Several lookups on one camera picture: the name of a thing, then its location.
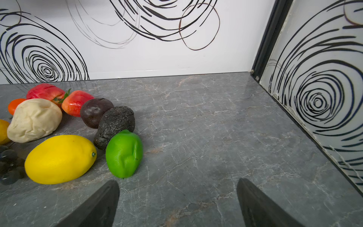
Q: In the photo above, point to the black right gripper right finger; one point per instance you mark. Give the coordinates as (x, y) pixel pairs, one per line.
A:
(259, 210)

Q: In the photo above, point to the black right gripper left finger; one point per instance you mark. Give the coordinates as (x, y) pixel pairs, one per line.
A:
(98, 210)

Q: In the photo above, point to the large yellow lemon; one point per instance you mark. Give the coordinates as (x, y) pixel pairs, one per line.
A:
(60, 159)

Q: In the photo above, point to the dark wrinkled avocado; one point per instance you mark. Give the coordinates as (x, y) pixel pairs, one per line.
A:
(112, 122)

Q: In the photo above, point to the dark purple plum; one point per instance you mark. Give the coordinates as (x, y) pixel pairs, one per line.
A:
(93, 110)

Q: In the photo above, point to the beige potato shaped fruit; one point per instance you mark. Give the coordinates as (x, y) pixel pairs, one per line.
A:
(34, 119)

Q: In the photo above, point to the red pink apple fruit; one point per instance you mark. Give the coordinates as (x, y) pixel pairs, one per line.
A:
(48, 92)

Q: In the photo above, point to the green lime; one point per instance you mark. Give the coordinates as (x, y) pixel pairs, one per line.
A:
(124, 154)

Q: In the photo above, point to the black grape bunch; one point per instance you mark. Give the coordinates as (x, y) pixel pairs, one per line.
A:
(12, 166)

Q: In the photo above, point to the red strawberry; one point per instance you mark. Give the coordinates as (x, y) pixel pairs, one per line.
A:
(73, 103)

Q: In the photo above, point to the small yellow lemon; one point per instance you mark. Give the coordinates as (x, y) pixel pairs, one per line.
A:
(3, 132)

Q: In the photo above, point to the small orange tomato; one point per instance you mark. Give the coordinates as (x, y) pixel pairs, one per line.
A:
(14, 104)

